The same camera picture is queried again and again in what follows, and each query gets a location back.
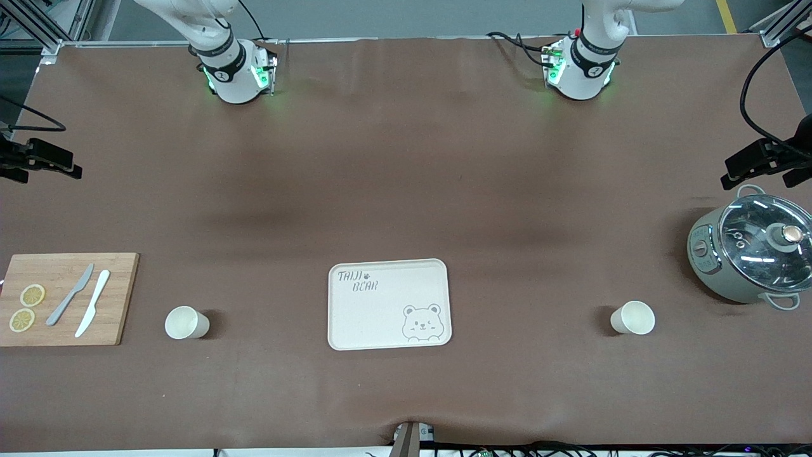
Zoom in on white IKEA cup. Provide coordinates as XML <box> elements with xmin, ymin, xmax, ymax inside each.
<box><xmin>165</xmin><ymin>306</ymin><xmax>210</xmax><ymax>340</ymax></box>
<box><xmin>610</xmin><ymin>301</ymin><xmax>656</xmax><ymax>335</ymax></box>

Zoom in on beige bear print tray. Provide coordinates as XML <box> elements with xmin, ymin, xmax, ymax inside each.
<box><xmin>327</xmin><ymin>258</ymin><xmax>453</xmax><ymax>351</ymax></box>

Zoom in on glass pot lid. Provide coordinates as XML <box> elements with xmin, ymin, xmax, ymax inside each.
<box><xmin>720</xmin><ymin>194</ymin><xmax>812</xmax><ymax>294</ymax></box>

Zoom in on grey-green electric cooking pot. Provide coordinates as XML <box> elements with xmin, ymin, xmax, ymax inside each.
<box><xmin>687</xmin><ymin>184</ymin><xmax>812</xmax><ymax>311</ymax></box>

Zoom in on grey plastic knife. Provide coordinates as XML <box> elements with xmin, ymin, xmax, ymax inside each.
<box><xmin>46</xmin><ymin>263</ymin><xmax>95</xmax><ymax>327</ymax></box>

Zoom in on white plastic knife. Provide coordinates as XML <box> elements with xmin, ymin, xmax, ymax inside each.
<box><xmin>75</xmin><ymin>270</ymin><xmax>111</xmax><ymax>338</ymax></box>

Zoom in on wooden cutting board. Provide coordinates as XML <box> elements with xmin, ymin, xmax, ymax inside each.
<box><xmin>0</xmin><ymin>253</ymin><xmax>140</xmax><ymax>347</ymax></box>

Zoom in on brown table cover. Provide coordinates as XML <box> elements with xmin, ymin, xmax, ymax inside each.
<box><xmin>0</xmin><ymin>35</ymin><xmax>812</xmax><ymax>453</ymax></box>

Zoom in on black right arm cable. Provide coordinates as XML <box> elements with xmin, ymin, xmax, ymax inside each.
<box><xmin>0</xmin><ymin>95</ymin><xmax>67</xmax><ymax>133</ymax></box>

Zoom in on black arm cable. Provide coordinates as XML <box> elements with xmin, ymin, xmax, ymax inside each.
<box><xmin>0</xmin><ymin>95</ymin><xmax>67</xmax><ymax>133</ymax></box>
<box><xmin>739</xmin><ymin>24</ymin><xmax>812</xmax><ymax>159</ymax></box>

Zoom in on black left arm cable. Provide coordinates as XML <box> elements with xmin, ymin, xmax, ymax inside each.
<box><xmin>739</xmin><ymin>24</ymin><xmax>812</xmax><ymax>159</ymax></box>

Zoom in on aluminium frame profile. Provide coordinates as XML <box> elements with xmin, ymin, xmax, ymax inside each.
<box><xmin>0</xmin><ymin>0</ymin><xmax>96</xmax><ymax>64</ymax></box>
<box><xmin>749</xmin><ymin>0</ymin><xmax>812</xmax><ymax>49</ymax></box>

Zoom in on black right base cable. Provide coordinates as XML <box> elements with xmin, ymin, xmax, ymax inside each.
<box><xmin>237</xmin><ymin>0</ymin><xmax>267</xmax><ymax>43</ymax></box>

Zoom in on black left base cables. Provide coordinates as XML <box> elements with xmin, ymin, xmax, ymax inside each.
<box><xmin>487</xmin><ymin>30</ymin><xmax>559</xmax><ymax>67</ymax></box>

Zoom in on metal table edge bracket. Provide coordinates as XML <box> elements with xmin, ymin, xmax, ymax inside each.
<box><xmin>390</xmin><ymin>420</ymin><xmax>436</xmax><ymax>457</ymax></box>

